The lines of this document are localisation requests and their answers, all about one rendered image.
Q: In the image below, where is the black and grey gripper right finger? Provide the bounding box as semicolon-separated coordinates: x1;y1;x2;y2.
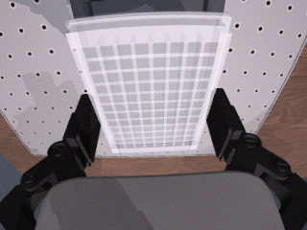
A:
206;88;307;230

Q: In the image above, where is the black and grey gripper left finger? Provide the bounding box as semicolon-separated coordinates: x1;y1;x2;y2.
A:
0;94;101;230

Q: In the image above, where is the white well plate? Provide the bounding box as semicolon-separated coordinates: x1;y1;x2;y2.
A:
66;11;232;153

